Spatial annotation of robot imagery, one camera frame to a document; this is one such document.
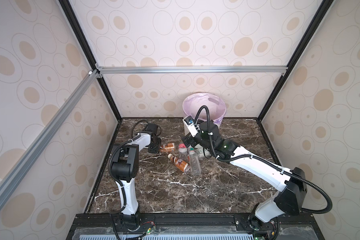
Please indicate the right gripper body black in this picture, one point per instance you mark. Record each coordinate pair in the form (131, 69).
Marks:
(205, 145)

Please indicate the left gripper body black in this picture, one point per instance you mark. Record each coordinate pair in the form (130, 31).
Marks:
(156, 139)

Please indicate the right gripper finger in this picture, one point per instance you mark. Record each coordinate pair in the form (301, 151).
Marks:
(188, 139)
(193, 144)

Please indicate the small bottle pink cap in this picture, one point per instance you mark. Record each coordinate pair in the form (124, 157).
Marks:
(183, 152)

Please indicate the clear bottle white cap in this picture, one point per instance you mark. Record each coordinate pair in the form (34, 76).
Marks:
(194, 162)

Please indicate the brown tea bottle orange label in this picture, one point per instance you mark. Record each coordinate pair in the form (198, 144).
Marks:
(180, 164)

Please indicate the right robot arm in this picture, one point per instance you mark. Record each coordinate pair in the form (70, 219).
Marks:
(291, 185)

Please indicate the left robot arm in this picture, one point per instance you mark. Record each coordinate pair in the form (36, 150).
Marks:
(123, 168)

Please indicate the white plastic waste bin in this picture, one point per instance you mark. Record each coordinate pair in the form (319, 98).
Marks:
(201, 134)

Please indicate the pink bin liner bag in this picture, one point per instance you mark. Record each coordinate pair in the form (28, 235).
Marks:
(216, 106)

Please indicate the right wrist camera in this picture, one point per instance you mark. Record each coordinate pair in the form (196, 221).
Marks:
(190, 126)

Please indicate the back aluminium rail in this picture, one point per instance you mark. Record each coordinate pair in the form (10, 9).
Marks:
(195, 70)

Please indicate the aluminium rail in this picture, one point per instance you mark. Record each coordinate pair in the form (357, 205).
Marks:
(9, 184)
(195, 70)

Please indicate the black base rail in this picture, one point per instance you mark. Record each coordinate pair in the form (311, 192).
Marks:
(239, 221)

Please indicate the black frame post left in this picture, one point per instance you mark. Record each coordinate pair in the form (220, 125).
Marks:
(82, 40)

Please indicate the black frame post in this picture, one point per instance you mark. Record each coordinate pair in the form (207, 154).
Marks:
(82, 40)
(301, 47)

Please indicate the left aluminium rail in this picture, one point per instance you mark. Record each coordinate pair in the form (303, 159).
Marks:
(9, 184)

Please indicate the black frame post right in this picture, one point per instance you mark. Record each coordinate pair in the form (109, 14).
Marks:
(301, 47)

